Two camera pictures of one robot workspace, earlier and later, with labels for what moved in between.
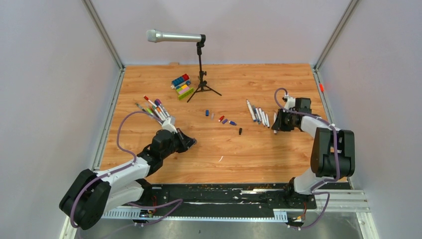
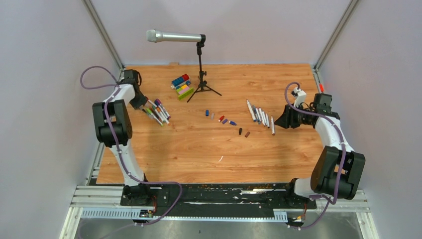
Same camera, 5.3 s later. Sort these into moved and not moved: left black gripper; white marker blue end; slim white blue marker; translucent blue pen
Moved: left black gripper
Not moved: translucent blue pen; white marker blue end; slim white blue marker
